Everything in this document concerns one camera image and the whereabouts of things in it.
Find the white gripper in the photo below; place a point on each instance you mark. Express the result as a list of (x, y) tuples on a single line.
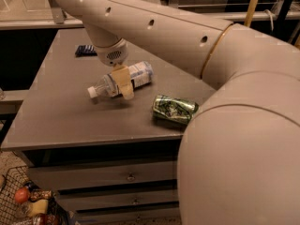
[(112, 55)]

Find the blue label plastic bottle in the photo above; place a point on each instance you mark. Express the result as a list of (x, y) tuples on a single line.
[(140, 74)]

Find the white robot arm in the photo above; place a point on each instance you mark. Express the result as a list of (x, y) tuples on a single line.
[(239, 158)]

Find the green crushed soda can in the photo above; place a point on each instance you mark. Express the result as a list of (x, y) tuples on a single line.
[(175, 110)]

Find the metal railing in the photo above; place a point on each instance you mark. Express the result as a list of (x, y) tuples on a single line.
[(35, 14)]

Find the grey drawer cabinet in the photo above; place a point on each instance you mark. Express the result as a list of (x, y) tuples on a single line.
[(106, 159)]

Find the red round fruit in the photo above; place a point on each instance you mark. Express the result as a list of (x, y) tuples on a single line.
[(21, 195)]

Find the yellow item in basket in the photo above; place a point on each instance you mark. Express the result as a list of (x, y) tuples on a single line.
[(37, 208)]

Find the yellow wooden ladder frame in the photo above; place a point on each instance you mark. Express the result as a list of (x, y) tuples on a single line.
[(250, 12)]

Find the wire basket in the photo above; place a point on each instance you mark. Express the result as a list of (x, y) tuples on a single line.
[(12, 213)]

